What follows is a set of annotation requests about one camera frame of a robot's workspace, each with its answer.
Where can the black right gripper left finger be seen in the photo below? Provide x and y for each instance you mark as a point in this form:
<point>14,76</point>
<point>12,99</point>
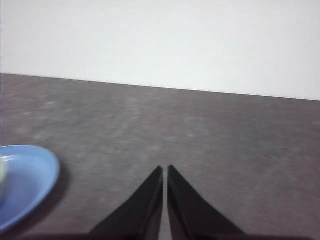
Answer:
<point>140,217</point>

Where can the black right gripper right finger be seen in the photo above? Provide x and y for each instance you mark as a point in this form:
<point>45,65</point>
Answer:
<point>190,217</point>

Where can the blue plate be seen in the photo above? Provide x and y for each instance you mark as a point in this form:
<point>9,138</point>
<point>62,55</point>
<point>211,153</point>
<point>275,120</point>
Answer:
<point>32,175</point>

